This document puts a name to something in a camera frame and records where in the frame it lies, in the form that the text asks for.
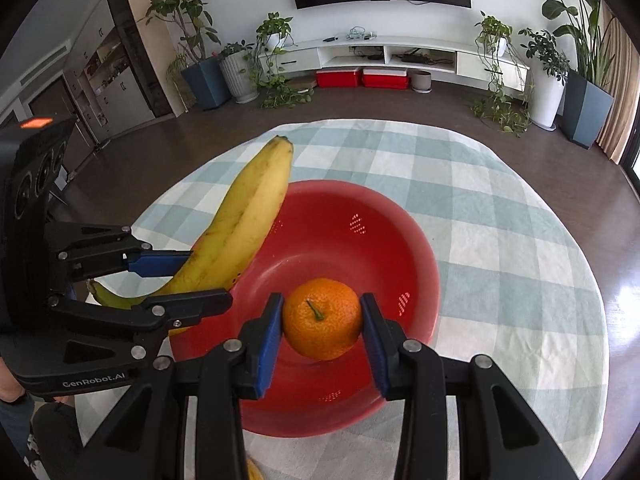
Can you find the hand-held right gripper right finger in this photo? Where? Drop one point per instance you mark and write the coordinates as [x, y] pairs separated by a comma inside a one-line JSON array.
[[374, 345]]

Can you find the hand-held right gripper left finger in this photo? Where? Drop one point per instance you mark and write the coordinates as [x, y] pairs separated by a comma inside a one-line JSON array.
[[267, 345]]

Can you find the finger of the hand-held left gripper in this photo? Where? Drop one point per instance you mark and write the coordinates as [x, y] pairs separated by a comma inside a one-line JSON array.
[[200, 302], [160, 262]]

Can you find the orange mandarin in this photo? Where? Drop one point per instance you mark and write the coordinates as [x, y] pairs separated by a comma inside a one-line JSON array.
[[325, 330]]

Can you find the yellow banana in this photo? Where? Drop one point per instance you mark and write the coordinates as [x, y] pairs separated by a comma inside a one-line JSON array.
[[254, 472], [250, 210]]

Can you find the red colander bowl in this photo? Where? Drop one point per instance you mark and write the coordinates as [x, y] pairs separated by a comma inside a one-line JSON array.
[[325, 240]]

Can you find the person's left forearm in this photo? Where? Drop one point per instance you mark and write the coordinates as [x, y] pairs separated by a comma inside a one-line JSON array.
[[7, 380]]

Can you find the dark brown door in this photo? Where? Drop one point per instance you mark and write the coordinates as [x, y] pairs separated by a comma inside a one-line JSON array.
[[50, 107]]

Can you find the white cupboard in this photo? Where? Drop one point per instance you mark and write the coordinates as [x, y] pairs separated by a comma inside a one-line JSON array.
[[125, 100]]

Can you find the wooden display cabinet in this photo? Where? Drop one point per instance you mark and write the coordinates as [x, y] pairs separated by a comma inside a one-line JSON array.
[[135, 60]]

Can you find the checked tablecloth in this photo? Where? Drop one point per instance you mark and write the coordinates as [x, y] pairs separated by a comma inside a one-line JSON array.
[[475, 210]]

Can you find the tall plant in blue pot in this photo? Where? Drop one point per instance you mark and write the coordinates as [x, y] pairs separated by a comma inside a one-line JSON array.
[[205, 85]]

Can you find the plant in white ribbed pot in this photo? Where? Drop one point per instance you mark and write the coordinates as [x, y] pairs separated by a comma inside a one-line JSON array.
[[240, 80]]

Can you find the dark cloth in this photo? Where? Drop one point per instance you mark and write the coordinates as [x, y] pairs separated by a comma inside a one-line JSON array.
[[55, 440]]

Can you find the trailing plant in white pot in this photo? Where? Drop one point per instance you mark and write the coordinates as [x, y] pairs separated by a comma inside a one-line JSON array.
[[274, 40], [500, 45]]

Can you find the grey round pot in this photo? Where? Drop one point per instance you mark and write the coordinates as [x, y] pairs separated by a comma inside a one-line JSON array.
[[421, 82]]

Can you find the black set-top box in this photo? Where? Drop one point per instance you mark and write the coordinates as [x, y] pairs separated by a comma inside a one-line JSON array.
[[415, 58]]

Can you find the bushy plant in white pot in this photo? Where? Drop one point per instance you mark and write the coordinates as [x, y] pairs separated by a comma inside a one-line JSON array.
[[545, 100]]

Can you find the white television cabinet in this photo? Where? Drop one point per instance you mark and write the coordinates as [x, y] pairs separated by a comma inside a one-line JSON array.
[[425, 42]]

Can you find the large-leaf plant in grey pot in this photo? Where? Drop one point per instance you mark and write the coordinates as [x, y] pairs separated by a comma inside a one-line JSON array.
[[585, 110]]

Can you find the beige curtain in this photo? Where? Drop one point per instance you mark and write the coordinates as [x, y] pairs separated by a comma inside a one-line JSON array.
[[620, 110]]

